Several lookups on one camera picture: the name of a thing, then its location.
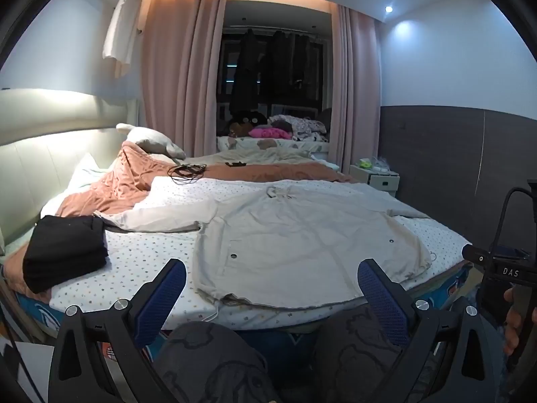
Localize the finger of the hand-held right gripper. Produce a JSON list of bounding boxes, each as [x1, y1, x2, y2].
[[461, 244, 492, 266]]

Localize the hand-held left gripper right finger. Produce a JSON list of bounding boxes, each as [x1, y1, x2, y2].
[[356, 258, 510, 403]]

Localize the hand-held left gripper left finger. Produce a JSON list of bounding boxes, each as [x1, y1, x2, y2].
[[49, 258, 187, 403]]

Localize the beige jacket with patterned lining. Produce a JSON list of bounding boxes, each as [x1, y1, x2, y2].
[[94, 178, 433, 309]]

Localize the folded black clothes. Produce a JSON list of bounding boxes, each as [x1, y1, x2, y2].
[[22, 215, 110, 295]]

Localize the person's right hand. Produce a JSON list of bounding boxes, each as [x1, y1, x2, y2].
[[502, 286, 520, 357]]

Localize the white dotted bed sheet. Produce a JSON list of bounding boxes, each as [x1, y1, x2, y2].
[[49, 176, 473, 332]]

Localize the person's right leg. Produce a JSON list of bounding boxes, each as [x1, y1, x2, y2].
[[314, 304, 441, 403]]

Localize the person's leg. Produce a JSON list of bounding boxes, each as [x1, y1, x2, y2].
[[153, 321, 283, 403], [314, 304, 441, 403]]

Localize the person's left leg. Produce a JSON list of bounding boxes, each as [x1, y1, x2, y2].
[[153, 321, 283, 403]]

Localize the white nightstand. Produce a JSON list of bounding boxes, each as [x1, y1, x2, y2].
[[349, 164, 400, 196]]

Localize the terracotta blanket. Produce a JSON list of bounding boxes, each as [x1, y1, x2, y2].
[[54, 140, 357, 219]]

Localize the blue printed mattress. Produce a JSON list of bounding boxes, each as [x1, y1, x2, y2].
[[12, 260, 477, 366]]

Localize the clear plastic packaging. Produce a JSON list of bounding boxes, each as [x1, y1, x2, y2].
[[371, 156, 398, 175]]

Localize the white pillow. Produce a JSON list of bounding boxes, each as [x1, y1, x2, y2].
[[66, 153, 112, 191]]

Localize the beige plush toy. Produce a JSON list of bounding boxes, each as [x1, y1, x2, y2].
[[115, 123, 186, 160]]

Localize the cream padded headboard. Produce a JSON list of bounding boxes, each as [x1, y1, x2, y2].
[[0, 88, 139, 257]]

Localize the white patterned cloth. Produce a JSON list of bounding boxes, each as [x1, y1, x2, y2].
[[268, 114, 328, 142]]

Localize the pink cloth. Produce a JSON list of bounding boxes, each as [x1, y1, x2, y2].
[[248, 128, 293, 139]]

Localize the pink curtain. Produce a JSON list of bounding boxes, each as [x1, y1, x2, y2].
[[329, 4, 382, 175], [140, 0, 227, 160]]

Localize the dark plush toy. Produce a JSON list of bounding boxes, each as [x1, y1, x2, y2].
[[230, 110, 267, 127]]

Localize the dark hanging garment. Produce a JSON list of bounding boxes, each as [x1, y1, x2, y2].
[[229, 29, 261, 115], [262, 29, 295, 98]]

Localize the white hanging garment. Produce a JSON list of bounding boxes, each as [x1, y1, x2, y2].
[[102, 0, 143, 78]]

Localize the black cable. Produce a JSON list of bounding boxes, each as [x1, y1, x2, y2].
[[168, 163, 206, 184]]

